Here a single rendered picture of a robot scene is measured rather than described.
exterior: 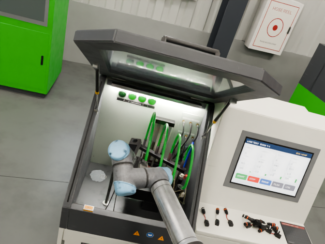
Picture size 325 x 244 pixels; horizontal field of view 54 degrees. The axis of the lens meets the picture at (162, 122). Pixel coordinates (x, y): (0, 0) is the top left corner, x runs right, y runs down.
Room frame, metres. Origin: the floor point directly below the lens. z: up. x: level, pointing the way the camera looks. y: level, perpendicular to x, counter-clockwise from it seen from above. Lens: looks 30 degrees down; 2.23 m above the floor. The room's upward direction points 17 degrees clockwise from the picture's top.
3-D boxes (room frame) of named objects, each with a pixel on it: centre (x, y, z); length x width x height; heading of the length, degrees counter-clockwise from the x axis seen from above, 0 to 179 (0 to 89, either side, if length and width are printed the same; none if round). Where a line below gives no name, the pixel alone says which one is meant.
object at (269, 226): (1.36, -0.71, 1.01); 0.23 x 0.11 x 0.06; 97
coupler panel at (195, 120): (1.71, -0.16, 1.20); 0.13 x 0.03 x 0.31; 97
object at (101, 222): (1.18, 0.01, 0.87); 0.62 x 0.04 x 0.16; 97
